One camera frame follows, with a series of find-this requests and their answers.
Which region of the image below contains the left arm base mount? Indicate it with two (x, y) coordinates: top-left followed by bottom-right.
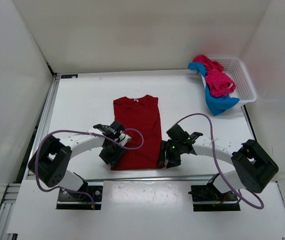
(56, 182), (104, 211)

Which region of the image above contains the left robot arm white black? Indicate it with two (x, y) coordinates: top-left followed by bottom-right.
(27, 121), (132, 200)

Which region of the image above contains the aluminium frame rail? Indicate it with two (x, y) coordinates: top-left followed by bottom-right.
(0, 73), (61, 240)

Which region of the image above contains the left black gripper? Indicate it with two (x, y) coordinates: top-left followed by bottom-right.
(99, 140), (126, 168)

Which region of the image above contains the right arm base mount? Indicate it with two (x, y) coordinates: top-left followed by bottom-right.
(188, 182), (241, 212)

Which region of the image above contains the blue t-shirt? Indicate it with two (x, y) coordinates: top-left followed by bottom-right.
(188, 62), (239, 116)

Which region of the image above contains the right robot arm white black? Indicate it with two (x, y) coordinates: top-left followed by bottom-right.
(157, 124), (279, 200)

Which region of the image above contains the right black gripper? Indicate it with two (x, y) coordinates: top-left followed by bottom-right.
(155, 140), (184, 168)

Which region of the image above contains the white plastic basket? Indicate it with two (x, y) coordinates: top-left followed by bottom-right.
(193, 55), (257, 108)

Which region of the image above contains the dark red t-shirt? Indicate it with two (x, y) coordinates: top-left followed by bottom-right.
(111, 94), (162, 171)

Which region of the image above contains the pink t-shirt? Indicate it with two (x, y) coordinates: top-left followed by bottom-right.
(192, 55), (236, 98)

